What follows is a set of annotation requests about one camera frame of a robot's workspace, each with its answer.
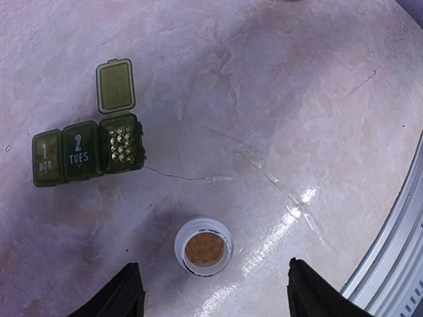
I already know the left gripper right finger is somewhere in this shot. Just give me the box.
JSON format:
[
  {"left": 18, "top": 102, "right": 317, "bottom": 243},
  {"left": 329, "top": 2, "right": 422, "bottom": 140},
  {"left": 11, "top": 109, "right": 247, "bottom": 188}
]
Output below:
[{"left": 287, "top": 258, "right": 364, "bottom": 316}]

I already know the small white pill bottle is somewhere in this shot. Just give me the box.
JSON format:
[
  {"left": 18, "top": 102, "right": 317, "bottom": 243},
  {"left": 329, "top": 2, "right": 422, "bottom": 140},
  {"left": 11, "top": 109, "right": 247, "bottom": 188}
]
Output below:
[{"left": 174, "top": 217, "right": 234, "bottom": 278}]

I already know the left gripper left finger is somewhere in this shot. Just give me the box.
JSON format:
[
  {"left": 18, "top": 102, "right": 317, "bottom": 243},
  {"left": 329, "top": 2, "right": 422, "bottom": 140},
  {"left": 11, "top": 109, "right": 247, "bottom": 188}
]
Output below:
[{"left": 69, "top": 262, "right": 145, "bottom": 317}]

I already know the green weekly pill organizer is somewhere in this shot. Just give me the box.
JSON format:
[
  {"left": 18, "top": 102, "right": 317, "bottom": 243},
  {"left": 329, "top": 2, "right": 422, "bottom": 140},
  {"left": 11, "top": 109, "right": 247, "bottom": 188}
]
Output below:
[{"left": 32, "top": 58, "right": 146, "bottom": 188}]

